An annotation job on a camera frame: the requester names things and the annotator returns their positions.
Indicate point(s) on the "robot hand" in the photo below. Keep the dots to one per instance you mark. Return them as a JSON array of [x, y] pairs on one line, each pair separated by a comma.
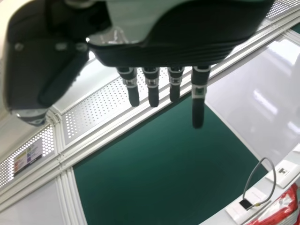
[[187, 28]]

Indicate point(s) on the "white panel with black port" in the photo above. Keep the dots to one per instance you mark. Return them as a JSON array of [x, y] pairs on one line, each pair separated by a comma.
[[256, 197]]

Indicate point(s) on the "red biscuit packet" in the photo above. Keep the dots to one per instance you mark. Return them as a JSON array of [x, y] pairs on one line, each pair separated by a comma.
[[288, 207]]

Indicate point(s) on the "white panel with small socket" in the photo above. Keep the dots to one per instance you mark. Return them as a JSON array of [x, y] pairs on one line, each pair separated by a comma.
[[288, 175]]

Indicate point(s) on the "coloured label sticker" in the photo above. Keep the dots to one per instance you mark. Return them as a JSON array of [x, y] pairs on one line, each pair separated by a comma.
[[28, 157]]

